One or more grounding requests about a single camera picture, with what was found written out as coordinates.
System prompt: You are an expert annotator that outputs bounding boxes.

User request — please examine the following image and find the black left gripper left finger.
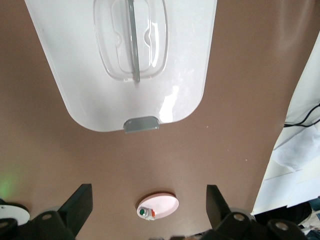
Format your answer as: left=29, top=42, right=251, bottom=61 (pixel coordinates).
left=17, top=183, right=94, bottom=240

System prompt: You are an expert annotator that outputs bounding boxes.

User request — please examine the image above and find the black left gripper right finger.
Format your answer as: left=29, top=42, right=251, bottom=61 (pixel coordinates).
left=203, top=184, right=270, bottom=240

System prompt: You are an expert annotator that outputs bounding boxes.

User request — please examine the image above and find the pink round plate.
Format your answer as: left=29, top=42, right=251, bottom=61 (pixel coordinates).
left=135, top=191, right=180, bottom=221

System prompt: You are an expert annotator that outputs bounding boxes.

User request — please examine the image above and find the white lidded storage box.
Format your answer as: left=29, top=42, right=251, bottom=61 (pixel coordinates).
left=24, top=0, right=218, bottom=136

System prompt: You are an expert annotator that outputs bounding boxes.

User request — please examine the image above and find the black cable on floor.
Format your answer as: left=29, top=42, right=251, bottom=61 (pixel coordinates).
left=284, top=103, right=320, bottom=128

